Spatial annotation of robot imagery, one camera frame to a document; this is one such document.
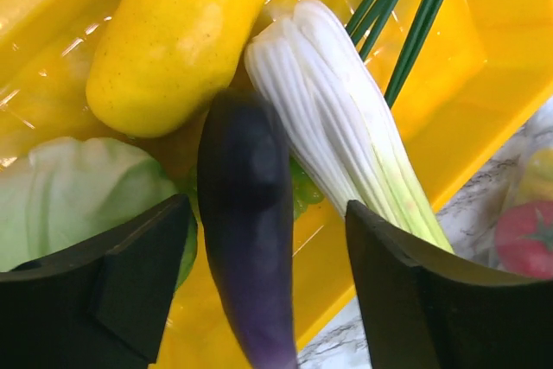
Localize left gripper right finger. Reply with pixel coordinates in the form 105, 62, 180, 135
346, 200, 552, 368

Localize purple toy eggplant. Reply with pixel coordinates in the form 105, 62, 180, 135
197, 89, 298, 368

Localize yellow toy lemon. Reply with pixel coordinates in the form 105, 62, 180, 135
86, 0, 266, 137

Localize toy green onion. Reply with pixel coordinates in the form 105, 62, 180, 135
345, 0, 466, 109

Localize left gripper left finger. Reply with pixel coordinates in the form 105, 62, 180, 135
1, 194, 190, 368

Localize green toy cabbage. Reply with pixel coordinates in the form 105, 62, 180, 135
1, 137, 177, 272

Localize clear zip top bag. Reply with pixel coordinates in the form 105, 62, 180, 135
470, 138, 552, 279

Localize red toy apple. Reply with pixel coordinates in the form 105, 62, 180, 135
494, 200, 552, 279

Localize green toy celery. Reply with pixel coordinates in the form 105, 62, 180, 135
245, 0, 451, 251

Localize green toy grapes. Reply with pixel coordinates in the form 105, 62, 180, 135
289, 158, 324, 220

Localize yellow toy bananas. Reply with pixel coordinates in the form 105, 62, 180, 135
514, 148, 552, 205

